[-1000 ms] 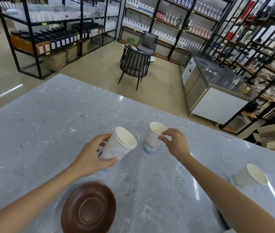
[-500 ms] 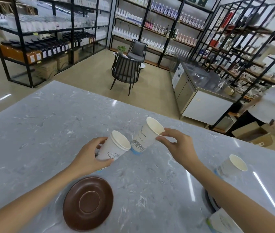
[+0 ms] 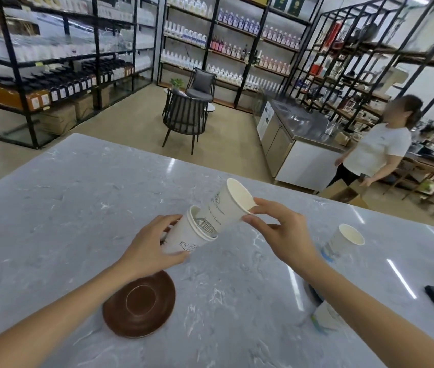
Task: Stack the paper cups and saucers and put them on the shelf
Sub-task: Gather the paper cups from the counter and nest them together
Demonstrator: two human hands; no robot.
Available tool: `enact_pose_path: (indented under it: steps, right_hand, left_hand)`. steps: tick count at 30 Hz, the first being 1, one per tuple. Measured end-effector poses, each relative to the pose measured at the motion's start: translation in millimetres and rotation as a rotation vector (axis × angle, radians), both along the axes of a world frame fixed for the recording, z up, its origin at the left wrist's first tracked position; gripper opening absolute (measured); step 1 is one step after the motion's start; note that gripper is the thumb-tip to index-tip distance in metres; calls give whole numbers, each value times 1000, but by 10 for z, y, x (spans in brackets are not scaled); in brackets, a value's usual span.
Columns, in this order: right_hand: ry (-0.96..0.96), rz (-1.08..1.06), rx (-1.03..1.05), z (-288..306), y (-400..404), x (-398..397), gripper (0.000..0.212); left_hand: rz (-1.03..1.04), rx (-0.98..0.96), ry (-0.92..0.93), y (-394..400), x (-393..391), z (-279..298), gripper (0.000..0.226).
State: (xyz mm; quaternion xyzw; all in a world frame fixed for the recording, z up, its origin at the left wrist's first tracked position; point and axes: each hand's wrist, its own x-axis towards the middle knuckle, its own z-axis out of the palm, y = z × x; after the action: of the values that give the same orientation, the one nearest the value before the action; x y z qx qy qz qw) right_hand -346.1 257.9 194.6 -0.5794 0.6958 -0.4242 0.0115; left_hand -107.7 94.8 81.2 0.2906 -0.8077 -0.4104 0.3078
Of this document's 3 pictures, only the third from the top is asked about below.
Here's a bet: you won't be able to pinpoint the person's right hand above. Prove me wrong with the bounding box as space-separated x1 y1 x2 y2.
242 198 322 275

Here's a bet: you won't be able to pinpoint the person's left hand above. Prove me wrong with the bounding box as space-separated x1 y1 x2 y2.
117 214 191 282

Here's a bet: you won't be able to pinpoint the white paper cup wave print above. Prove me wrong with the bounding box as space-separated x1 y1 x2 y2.
162 205 218 256

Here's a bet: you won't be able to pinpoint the white paper cup grey print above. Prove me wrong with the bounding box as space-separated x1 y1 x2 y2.
195 178 258 238

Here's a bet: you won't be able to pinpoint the person's left forearm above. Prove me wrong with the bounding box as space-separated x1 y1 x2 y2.
0 262 135 368

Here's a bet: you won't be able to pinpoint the person's right forearm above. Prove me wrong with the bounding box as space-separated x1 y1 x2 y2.
300 254 434 368

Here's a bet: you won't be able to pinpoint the brown ceramic saucer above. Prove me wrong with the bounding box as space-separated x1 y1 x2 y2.
102 270 176 339

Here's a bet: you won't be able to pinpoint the stainless steel counter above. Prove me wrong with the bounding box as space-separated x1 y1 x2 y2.
256 99 352 193

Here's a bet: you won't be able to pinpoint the white paper cup blue print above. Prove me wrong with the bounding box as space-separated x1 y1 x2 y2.
323 224 366 262

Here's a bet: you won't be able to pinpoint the open cardboard box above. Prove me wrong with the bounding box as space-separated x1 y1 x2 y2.
318 179 371 210

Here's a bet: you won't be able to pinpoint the white paper cup green print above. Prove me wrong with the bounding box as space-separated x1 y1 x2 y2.
306 283 349 335

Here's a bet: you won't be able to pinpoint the black slatted metal chair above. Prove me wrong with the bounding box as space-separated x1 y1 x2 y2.
162 88 210 155

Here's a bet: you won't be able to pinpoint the grey cushioned chair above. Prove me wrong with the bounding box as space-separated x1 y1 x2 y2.
185 67 217 105

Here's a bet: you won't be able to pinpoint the small closed cardboard box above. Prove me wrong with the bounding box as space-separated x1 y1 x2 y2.
73 94 95 120

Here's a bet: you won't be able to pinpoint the large closed cardboard box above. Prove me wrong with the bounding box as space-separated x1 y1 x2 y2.
38 105 78 135

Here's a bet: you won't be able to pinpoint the wooden table with clutter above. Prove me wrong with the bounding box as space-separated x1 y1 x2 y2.
383 124 434 230

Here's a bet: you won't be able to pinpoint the rows of pink bottles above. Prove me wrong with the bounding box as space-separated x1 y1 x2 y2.
209 7 302 75

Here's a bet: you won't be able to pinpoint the black metal shelf wooden boards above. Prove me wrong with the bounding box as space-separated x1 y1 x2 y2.
156 0 319 114

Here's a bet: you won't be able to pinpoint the rows of white bottles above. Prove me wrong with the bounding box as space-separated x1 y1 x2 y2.
161 0 256 90

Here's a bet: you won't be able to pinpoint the black metal shelf glass boards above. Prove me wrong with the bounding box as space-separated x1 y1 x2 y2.
0 0 161 150

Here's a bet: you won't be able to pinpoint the row of dark brown bottles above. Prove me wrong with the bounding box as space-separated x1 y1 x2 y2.
0 59 136 111

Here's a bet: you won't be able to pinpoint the orange box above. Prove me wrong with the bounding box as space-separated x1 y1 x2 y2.
0 82 43 112

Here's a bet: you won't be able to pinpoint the black metal open-frame shelf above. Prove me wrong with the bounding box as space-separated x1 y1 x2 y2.
289 0 434 157

